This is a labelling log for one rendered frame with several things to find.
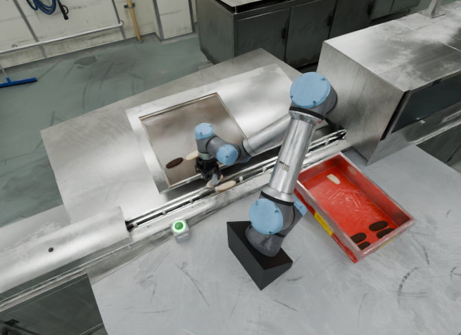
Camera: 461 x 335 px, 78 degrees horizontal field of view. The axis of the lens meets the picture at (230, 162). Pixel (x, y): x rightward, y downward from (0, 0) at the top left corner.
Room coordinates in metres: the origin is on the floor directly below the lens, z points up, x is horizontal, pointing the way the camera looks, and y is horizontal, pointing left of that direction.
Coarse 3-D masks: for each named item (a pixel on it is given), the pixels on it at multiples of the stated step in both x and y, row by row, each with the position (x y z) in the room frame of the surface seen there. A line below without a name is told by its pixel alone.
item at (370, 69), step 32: (352, 32) 1.53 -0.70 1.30; (384, 32) 1.51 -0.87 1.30; (416, 32) 1.49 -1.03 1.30; (448, 32) 1.48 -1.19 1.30; (320, 64) 1.43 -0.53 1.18; (352, 64) 1.25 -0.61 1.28; (384, 64) 1.20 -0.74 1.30; (416, 64) 1.18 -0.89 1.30; (448, 64) 1.17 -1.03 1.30; (352, 96) 1.19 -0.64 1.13; (384, 96) 1.04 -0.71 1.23; (352, 128) 1.13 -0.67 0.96; (384, 128) 0.98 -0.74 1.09; (416, 128) 1.10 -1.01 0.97
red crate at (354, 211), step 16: (320, 176) 0.92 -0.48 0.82; (336, 176) 0.91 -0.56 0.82; (320, 192) 0.82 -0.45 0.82; (336, 192) 0.81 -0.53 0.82; (352, 192) 0.81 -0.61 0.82; (336, 208) 0.72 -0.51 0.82; (352, 208) 0.72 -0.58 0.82; (368, 208) 0.71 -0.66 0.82; (352, 224) 0.63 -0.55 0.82; (368, 224) 0.62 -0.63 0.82; (336, 240) 0.55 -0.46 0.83; (368, 240) 0.55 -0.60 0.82; (352, 256) 0.47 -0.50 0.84
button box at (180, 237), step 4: (176, 220) 0.65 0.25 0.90; (180, 220) 0.65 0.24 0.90; (184, 220) 0.65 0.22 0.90; (172, 224) 0.63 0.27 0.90; (172, 228) 0.61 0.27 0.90; (188, 228) 0.61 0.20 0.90; (172, 232) 0.60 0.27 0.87; (176, 232) 0.59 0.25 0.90; (180, 232) 0.59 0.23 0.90; (184, 232) 0.59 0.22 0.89; (188, 232) 0.60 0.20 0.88; (176, 236) 0.58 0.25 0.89; (180, 236) 0.58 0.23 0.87; (184, 236) 0.59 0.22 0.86; (188, 236) 0.60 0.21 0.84; (176, 240) 0.57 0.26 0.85; (180, 240) 0.58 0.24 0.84
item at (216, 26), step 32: (224, 0) 2.92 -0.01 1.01; (256, 0) 2.85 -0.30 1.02; (288, 0) 3.02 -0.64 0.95; (320, 0) 3.17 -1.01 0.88; (352, 0) 3.36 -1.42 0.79; (224, 32) 2.93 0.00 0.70; (256, 32) 2.84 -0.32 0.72; (288, 32) 3.01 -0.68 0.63; (320, 32) 3.21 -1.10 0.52; (288, 64) 3.04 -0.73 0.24
